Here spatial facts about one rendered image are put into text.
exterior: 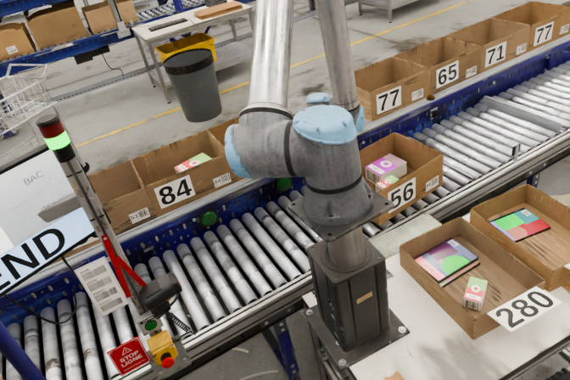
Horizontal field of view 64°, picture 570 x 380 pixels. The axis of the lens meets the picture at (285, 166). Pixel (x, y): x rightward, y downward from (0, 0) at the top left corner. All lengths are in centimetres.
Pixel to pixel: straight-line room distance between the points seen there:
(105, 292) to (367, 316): 78
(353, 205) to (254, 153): 28
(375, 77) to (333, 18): 129
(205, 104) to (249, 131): 363
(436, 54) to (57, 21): 441
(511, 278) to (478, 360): 35
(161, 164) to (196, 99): 252
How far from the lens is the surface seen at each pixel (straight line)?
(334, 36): 150
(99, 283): 144
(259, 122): 117
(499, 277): 178
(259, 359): 254
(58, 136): 121
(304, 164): 112
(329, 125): 108
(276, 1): 137
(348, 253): 131
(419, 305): 168
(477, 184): 220
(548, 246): 193
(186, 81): 468
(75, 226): 145
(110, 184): 229
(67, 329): 201
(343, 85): 156
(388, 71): 279
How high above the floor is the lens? 205
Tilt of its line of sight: 33 degrees down
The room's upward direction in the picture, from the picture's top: 12 degrees counter-clockwise
